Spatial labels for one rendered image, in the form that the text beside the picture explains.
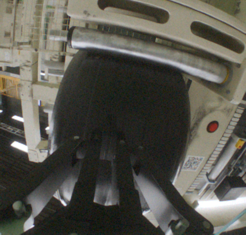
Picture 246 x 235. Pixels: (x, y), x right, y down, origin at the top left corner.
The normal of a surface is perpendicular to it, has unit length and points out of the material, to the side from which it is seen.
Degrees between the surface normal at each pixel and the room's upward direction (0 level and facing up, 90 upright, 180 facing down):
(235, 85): 90
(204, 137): 90
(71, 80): 123
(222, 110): 90
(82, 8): 90
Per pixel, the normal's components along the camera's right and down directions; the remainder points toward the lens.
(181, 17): 0.03, 0.44
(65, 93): -0.54, -0.31
